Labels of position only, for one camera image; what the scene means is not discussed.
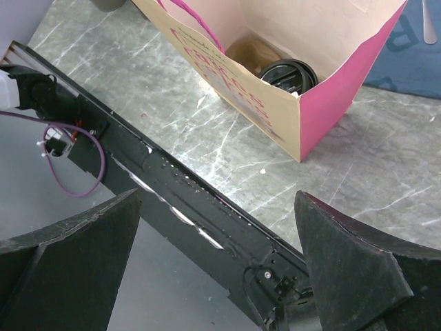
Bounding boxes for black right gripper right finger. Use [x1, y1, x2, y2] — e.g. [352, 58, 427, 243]
[295, 191, 440, 330]

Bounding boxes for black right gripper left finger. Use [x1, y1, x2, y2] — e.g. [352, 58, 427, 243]
[1, 189, 141, 330]

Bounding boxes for black coffee cup lid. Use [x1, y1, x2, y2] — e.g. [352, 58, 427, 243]
[258, 59, 319, 95]

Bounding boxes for kraft paper takeout bag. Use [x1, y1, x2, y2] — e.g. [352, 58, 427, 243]
[136, 1, 406, 161]

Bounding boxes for brown pulp cup carrier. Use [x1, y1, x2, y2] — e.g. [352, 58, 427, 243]
[225, 37, 281, 76]

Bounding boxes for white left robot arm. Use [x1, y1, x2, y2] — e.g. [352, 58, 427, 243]
[1, 65, 81, 124]

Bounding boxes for blue letter placemat cloth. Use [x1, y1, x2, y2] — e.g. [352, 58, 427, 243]
[365, 1, 440, 99]

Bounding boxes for silver fork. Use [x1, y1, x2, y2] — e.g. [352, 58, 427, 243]
[422, 0, 438, 45]

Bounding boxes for grey straw holder cup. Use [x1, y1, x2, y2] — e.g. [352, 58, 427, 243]
[91, 0, 127, 12]

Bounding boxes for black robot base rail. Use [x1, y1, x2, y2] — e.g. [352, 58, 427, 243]
[28, 48, 321, 330]

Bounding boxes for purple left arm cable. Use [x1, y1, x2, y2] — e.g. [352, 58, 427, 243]
[0, 110, 107, 198]

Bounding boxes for aluminium frame rail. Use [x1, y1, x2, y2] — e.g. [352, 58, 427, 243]
[1, 41, 34, 67]

